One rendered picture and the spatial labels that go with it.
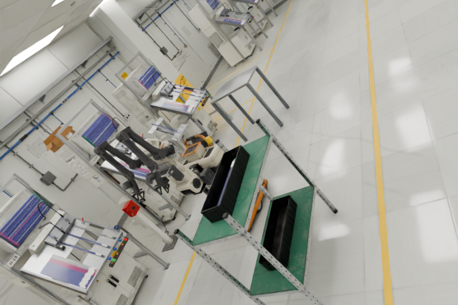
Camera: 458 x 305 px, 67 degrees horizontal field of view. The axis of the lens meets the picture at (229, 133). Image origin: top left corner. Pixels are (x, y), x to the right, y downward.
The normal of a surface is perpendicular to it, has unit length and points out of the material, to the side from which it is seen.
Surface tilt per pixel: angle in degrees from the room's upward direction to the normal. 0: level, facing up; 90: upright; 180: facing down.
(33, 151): 90
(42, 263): 47
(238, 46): 90
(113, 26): 90
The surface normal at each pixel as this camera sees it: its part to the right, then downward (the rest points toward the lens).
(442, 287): -0.63, -0.69
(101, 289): 0.73, -0.37
